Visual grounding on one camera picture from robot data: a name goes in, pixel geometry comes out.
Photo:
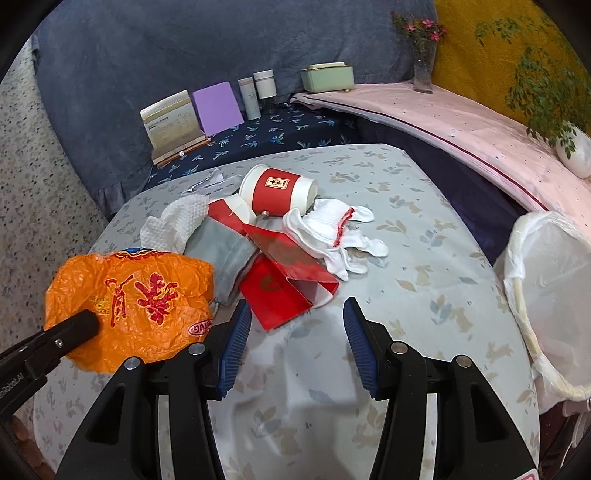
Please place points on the rabbit print tablecloth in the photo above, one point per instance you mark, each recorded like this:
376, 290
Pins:
298, 409

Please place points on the white paper towel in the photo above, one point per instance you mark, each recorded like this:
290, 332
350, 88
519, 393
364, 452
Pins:
171, 231

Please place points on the flower vase with pink flowers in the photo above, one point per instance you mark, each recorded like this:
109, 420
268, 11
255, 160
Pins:
424, 34

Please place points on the navy floral cloth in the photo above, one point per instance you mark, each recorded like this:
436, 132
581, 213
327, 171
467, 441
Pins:
290, 128

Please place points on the red white paper cup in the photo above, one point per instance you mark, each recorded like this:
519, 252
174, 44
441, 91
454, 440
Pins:
277, 191

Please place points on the red paper box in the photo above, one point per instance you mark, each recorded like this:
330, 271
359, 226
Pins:
284, 281

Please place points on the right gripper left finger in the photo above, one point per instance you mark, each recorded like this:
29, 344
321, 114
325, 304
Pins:
118, 438

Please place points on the blue fabric backdrop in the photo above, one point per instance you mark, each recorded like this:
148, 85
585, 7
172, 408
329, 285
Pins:
99, 63

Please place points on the desk calendar on stand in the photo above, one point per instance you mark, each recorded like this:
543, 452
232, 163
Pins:
172, 127

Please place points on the pink sheet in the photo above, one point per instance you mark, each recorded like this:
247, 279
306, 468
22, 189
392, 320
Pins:
493, 145

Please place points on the potted green plant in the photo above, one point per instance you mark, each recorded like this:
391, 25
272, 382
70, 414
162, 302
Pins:
550, 87

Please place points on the mustard yellow backdrop cloth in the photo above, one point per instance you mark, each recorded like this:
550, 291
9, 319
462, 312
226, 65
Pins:
484, 44

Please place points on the white jar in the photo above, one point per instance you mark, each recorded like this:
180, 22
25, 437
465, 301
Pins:
265, 84

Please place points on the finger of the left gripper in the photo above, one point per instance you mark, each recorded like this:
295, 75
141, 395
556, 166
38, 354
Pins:
61, 339

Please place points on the white tube bottle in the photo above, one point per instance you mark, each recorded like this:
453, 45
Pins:
250, 100

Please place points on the grey cloth pouch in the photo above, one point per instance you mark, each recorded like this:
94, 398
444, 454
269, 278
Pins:
229, 253

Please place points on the blue wrapper piece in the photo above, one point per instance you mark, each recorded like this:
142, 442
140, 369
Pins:
134, 251

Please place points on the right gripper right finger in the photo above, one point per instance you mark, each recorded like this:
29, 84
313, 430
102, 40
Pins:
476, 437

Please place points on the green tissue box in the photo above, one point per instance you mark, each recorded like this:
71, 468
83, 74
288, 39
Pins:
325, 77

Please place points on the white-lined trash bin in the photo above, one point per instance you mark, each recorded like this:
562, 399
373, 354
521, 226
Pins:
545, 274

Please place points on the purple card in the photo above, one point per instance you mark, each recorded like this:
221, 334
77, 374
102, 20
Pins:
217, 108

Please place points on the person's left hand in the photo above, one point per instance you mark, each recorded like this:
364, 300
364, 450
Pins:
30, 450

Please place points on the orange plastic bag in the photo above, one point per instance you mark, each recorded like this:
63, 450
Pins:
150, 305

